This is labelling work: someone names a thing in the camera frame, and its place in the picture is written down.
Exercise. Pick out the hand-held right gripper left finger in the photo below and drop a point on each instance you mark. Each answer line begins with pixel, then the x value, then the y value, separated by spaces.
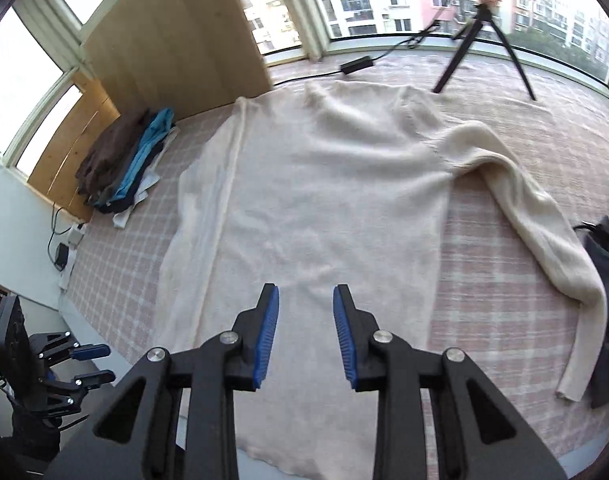
pixel 267 335

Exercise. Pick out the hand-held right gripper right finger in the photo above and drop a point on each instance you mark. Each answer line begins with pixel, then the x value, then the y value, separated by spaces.
pixel 345 340

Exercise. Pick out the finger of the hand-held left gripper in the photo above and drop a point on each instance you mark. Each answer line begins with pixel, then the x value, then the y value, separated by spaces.
pixel 97 379
pixel 92 351

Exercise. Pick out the cream knit sweater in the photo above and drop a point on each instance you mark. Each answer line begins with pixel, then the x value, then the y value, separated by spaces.
pixel 334 185

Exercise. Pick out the white power strip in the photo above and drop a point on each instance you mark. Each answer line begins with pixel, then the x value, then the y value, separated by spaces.
pixel 72 260

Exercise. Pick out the black power adapter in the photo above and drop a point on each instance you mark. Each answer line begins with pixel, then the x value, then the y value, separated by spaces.
pixel 62 257

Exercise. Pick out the white folded garment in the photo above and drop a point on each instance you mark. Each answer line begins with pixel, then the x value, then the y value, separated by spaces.
pixel 129 216

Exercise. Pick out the dark navy folded garment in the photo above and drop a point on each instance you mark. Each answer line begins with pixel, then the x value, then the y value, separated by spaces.
pixel 122 206

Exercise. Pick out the pink checked blanket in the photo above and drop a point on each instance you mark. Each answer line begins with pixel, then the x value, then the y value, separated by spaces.
pixel 484 285

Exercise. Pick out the small knotty wooden board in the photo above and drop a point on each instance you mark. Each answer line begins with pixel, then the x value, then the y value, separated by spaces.
pixel 69 155

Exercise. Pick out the brown folded garment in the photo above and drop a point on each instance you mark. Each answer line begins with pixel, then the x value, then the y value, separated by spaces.
pixel 114 150

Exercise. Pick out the blue folded garment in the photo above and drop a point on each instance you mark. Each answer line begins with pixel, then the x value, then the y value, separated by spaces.
pixel 149 145

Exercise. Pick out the large light wooden board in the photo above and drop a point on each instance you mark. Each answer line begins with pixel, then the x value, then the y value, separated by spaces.
pixel 174 45

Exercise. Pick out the white window frame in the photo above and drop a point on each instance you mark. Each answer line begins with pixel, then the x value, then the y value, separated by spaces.
pixel 304 15

